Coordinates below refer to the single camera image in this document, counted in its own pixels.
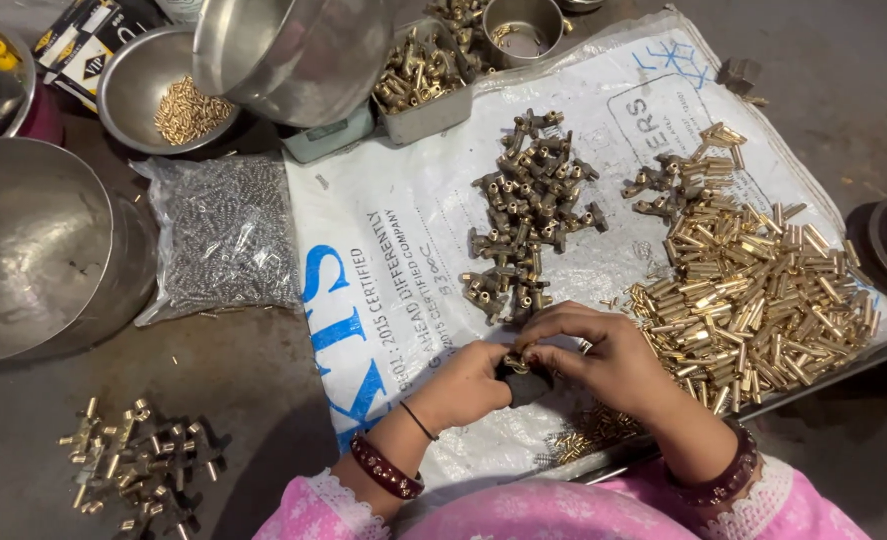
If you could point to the person's left hand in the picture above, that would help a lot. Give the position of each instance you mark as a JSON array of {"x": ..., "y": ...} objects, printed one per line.
[{"x": 462, "y": 386}]

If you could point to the person's right hand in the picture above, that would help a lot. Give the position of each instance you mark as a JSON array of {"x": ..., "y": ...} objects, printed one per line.
[{"x": 612, "y": 360}]

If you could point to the person's right fingers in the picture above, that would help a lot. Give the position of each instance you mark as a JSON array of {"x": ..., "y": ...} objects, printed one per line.
[{"x": 556, "y": 330}]

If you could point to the person's left fingers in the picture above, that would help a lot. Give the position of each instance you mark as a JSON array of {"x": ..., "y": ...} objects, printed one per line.
[{"x": 500, "y": 356}]

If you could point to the small brass valve fitting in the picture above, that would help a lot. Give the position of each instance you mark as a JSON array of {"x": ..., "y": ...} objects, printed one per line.
[{"x": 518, "y": 363}]

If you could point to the black holder block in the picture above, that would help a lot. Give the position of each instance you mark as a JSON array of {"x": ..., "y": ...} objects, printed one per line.
[{"x": 526, "y": 388}]

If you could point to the scatter of small brass pins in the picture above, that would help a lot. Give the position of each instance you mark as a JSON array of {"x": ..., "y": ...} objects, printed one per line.
[{"x": 593, "y": 435}]

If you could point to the pile of dark brass fittings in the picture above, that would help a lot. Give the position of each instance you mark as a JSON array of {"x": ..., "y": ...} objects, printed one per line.
[{"x": 530, "y": 217}]

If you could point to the white printed woven sack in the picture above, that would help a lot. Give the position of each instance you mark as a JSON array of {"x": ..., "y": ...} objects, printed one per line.
[{"x": 413, "y": 262}]

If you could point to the maroon studded bangle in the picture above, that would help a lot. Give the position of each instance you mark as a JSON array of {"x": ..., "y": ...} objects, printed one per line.
[
  {"x": 383, "y": 469},
  {"x": 725, "y": 476}
]

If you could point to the person's pink lace-trimmed garment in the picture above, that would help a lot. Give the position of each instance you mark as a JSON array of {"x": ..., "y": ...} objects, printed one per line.
[{"x": 563, "y": 514}]

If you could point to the small cluster of brass fittings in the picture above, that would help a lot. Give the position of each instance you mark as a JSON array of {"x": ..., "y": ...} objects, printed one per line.
[{"x": 657, "y": 187}]

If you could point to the pile of brass tubes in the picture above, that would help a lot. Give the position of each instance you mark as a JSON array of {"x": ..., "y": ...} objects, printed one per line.
[{"x": 758, "y": 300}]

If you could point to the flat metal tray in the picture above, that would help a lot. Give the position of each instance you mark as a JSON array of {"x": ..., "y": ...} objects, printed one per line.
[{"x": 751, "y": 409}]

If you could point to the grey tray of brass fittings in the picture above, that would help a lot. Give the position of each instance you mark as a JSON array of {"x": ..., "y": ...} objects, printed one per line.
[{"x": 425, "y": 82}]

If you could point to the pale green weighing scale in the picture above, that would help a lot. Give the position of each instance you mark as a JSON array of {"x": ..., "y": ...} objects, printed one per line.
[{"x": 327, "y": 135}]

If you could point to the steel cup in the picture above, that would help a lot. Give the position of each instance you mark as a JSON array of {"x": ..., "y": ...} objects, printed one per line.
[{"x": 522, "y": 34}]

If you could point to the plastic bag of steel springs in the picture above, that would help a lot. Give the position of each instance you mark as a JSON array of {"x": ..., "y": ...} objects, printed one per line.
[{"x": 226, "y": 232}]

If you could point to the small grey metal block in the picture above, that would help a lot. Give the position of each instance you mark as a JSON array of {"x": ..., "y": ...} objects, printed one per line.
[{"x": 740, "y": 75}]

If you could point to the tilted steel bowl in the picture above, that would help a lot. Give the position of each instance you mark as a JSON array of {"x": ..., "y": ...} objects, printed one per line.
[{"x": 301, "y": 52}]

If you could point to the heap of assembled brass fittings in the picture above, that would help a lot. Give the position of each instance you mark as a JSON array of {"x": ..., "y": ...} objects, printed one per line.
[{"x": 140, "y": 469}]

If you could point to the steel bowl of brass pins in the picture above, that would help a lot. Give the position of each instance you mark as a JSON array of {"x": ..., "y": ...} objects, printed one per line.
[{"x": 158, "y": 94}]

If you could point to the large steel basin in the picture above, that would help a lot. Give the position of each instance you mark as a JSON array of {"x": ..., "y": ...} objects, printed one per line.
[{"x": 38, "y": 247}]

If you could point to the black and white cardboard boxes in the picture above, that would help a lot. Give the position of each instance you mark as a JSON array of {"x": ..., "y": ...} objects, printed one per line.
[{"x": 87, "y": 45}]

